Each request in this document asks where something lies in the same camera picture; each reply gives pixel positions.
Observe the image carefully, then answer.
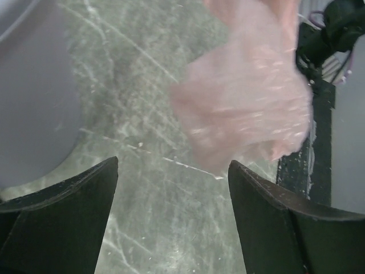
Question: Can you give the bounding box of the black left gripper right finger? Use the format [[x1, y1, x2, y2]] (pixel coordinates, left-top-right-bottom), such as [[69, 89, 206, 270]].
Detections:
[[228, 161, 364, 274]]

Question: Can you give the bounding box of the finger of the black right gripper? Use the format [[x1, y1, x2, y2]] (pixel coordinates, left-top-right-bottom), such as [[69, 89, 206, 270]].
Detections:
[[276, 94, 332, 206]]

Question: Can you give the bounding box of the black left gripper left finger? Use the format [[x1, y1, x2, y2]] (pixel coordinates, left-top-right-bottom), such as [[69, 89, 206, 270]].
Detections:
[[1, 156, 118, 274]]

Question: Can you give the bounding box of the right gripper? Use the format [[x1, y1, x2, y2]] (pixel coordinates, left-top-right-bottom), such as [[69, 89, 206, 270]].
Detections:
[[295, 22, 335, 108]]

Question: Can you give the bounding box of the pink plastic trash bag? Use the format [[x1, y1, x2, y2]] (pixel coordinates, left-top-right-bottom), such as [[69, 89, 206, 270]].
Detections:
[[171, 0, 312, 175]]

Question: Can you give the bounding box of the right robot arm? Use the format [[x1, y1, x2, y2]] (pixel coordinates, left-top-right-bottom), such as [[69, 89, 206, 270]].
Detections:
[[276, 1, 364, 206]]

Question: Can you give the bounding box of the grey plastic trash bin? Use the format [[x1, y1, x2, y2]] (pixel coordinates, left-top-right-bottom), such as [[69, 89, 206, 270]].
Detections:
[[1, 1, 82, 188]]

